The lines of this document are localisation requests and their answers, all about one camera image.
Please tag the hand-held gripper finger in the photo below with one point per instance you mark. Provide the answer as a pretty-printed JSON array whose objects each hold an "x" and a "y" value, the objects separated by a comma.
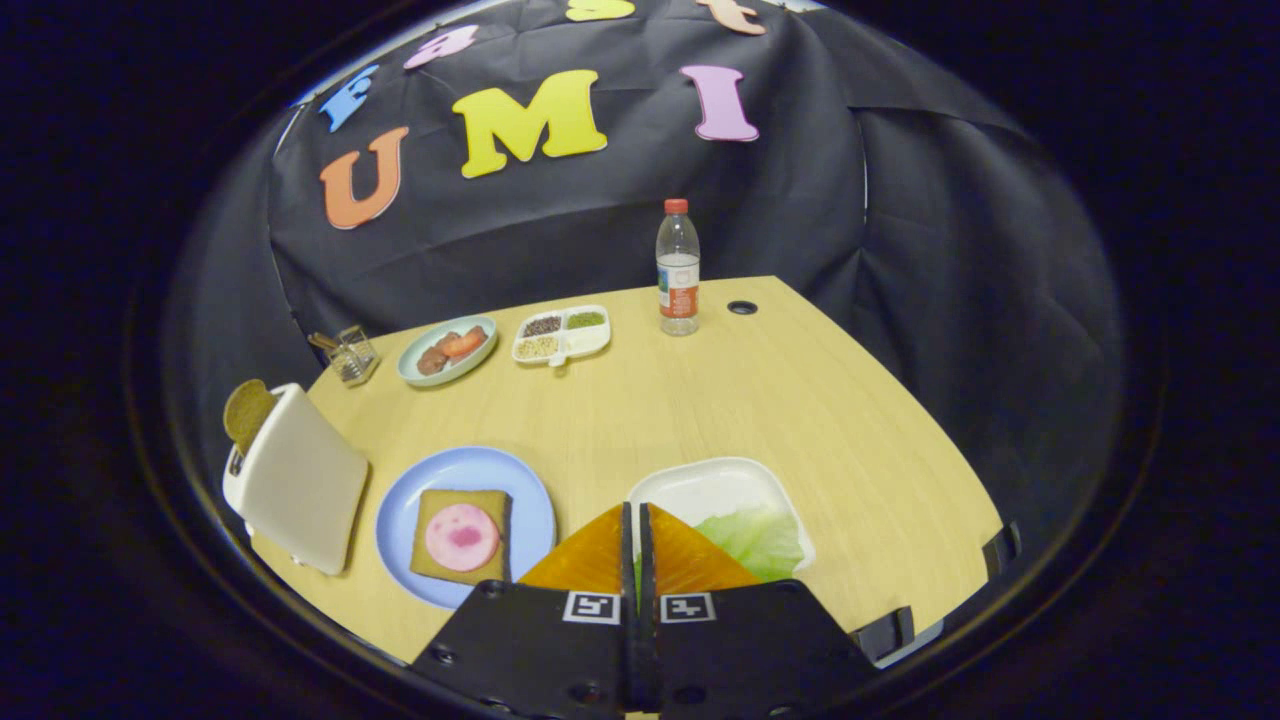
[
  {"x": 646, "y": 560},
  {"x": 627, "y": 560}
]

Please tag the green lettuce leaf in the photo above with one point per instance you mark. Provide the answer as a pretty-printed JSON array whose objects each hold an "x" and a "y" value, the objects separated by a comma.
[{"x": 765, "y": 540}]

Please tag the brown bread slice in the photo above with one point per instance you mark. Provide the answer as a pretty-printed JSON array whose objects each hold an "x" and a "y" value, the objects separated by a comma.
[
  {"x": 430, "y": 510},
  {"x": 245, "y": 410}
]

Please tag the small white plate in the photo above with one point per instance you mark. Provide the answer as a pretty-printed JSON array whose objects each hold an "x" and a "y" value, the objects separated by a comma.
[{"x": 700, "y": 485}]

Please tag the pink ham slice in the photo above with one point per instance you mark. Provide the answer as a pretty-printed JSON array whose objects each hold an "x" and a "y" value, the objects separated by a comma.
[{"x": 460, "y": 540}]

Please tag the white divided dish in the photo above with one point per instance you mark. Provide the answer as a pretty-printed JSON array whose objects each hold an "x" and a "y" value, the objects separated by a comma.
[{"x": 590, "y": 341}]

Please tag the blue plate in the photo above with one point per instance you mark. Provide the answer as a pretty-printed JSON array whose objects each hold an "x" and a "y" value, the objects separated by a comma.
[{"x": 400, "y": 530}]

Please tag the yellow grains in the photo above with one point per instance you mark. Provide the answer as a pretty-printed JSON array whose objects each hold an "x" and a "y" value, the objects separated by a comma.
[{"x": 537, "y": 347}]

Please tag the green beans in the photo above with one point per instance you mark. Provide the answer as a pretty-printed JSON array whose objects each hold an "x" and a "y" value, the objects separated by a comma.
[{"x": 585, "y": 319}]

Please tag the dark brown seeds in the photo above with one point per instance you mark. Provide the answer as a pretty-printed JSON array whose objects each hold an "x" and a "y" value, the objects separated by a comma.
[{"x": 542, "y": 326}]

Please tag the red tomato slice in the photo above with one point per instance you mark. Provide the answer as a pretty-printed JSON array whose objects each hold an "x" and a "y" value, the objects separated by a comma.
[{"x": 464, "y": 344}]

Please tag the clear bottle with red cap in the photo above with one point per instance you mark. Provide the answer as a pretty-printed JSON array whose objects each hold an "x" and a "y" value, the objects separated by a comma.
[{"x": 678, "y": 290}]

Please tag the brown meat piece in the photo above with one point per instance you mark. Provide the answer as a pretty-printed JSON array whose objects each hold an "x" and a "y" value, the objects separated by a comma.
[
  {"x": 432, "y": 360},
  {"x": 447, "y": 339}
]

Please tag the pale green plate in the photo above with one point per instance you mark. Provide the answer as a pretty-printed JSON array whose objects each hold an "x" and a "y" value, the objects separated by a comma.
[{"x": 415, "y": 350}]

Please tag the black backdrop cloth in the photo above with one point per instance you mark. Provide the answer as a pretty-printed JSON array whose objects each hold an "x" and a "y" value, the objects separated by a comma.
[{"x": 600, "y": 230}]

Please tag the white toaster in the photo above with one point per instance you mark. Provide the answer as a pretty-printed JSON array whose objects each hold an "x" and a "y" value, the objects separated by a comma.
[{"x": 300, "y": 480}]

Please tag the clear utensil holder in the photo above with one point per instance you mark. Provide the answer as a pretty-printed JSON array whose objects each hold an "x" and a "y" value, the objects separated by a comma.
[{"x": 355, "y": 360}]

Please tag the black table edge bracket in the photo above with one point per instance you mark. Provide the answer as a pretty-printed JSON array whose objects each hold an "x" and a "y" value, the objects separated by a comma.
[
  {"x": 885, "y": 633},
  {"x": 1003, "y": 548}
]

